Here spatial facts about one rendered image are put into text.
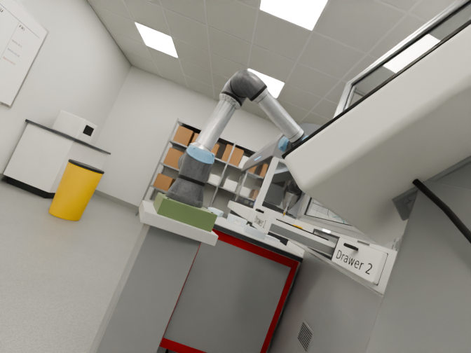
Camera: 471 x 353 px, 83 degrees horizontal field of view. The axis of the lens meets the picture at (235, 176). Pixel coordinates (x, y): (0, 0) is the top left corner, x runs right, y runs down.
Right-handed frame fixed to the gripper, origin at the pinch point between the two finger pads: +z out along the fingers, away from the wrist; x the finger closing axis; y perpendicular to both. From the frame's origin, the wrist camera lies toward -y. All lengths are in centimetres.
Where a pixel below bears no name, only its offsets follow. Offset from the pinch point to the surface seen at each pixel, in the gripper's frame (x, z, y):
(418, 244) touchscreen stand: 14, 4, -100
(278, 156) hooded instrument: -3, -41, 78
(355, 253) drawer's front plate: -21.3, 8.5, -33.1
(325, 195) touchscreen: 29, 3, -104
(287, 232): 0.2, 10.8, -14.4
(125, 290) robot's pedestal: 54, 49, -35
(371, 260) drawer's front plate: -21.3, 8.3, -43.0
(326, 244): -18.9, 9.7, -14.1
